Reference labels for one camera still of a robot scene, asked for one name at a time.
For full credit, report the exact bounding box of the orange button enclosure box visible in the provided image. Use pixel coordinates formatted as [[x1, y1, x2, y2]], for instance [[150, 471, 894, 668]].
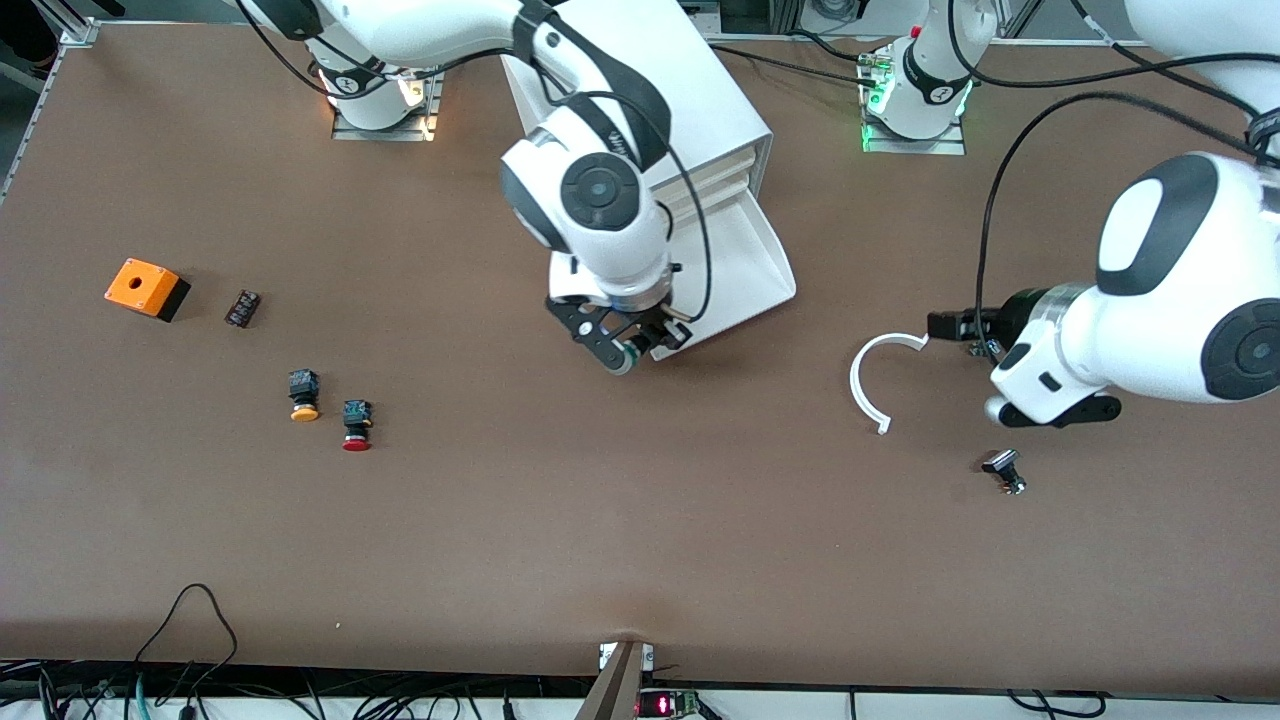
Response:
[[104, 258, 191, 323]]

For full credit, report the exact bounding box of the yellow push button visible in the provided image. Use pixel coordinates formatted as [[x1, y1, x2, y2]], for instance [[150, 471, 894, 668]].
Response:
[[287, 369, 322, 423]]

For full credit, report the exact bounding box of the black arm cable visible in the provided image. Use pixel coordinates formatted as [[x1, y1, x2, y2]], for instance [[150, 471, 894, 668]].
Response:
[[540, 90, 715, 326], [975, 50, 1280, 346]]

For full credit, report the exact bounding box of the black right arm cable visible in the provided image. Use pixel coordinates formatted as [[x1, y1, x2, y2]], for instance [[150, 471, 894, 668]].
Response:
[[540, 90, 715, 326]]

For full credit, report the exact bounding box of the white drawer cabinet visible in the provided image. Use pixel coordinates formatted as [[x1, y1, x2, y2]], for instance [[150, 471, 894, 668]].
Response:
[[500, 0, 776, 201]]

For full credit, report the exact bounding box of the black looped cable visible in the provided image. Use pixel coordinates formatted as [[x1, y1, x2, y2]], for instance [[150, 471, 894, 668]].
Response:
[[133, 584, 239, 691]]

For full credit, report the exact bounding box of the black cable behind cabinet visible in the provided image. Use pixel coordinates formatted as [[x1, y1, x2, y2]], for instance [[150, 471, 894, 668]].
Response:
[[705, 30, 881, 91]]

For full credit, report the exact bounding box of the white drawer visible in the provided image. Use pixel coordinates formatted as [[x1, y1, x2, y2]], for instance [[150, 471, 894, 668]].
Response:
[[700, 165, 766, 201], [655, 190, 798, 351], [690, 145, 771, 186]]

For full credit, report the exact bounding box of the brown camera mount post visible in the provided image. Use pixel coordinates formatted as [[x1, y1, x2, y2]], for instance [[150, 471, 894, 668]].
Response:
[[575, 640, 646, 720]]

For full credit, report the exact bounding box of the white semicircular plastic bracket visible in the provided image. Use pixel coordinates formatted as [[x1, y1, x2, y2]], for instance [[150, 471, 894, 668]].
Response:
[[849, 332, 931, 436]]

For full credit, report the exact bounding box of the white top drawer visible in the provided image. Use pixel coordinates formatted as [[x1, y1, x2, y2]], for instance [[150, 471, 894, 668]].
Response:
[[690, 145, 771, 186]]

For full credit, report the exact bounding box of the black switch with white face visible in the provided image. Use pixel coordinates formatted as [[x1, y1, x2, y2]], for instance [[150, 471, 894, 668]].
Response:
[[981, 449, 1028, 496]]

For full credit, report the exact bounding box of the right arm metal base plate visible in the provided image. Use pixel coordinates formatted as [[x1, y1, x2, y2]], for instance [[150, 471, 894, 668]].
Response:
[[330, 70, 441, 142]]

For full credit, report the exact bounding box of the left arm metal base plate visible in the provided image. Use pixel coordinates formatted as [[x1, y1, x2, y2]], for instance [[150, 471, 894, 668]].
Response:
[[860, 50, 968, 157]]

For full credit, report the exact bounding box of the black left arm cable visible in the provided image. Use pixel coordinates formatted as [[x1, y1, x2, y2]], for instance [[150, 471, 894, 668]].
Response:
[[975, 50, 1280, 346]]

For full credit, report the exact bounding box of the white bottom drawer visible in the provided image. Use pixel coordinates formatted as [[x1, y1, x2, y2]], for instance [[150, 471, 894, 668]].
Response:
[[655, 190, 798, 351]]

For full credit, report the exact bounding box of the black cable bundle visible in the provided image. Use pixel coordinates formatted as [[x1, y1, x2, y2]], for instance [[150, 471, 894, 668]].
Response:
[[0, 660, 561, 720]]

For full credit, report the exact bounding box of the aluminium corner profile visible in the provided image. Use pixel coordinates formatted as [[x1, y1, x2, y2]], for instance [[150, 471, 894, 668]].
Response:
[[30, 0, 101, 46]]

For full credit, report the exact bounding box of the white middle drawer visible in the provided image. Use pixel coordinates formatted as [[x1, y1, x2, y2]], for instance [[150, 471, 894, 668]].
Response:
[[700, 165, 766, 201]]

